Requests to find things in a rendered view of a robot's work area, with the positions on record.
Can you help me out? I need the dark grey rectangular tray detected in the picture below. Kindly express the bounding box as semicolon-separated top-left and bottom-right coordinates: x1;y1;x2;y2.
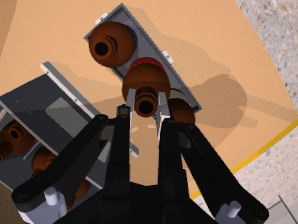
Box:
83;3;202;114

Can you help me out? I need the grey divided crate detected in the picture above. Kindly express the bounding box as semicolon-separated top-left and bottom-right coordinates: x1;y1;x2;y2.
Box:
0;73;112;210

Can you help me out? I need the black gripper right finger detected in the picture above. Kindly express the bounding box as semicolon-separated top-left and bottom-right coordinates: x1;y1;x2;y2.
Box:
156;92;269;224

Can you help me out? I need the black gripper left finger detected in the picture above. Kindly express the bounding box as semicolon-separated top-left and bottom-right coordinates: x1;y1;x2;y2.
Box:
11;88;136;224

